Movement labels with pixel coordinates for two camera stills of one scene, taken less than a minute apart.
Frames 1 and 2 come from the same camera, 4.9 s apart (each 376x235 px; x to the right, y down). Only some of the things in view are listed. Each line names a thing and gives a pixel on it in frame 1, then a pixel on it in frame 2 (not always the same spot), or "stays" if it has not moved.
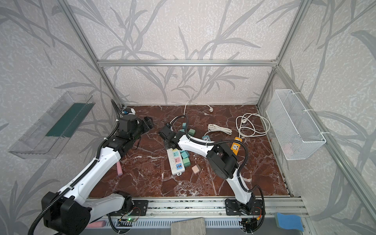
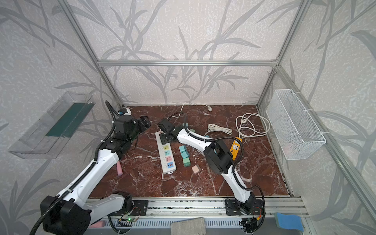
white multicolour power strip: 176,162 -> 165,155
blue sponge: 290,222 stays
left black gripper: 146,127 stays
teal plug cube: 185,153 stays
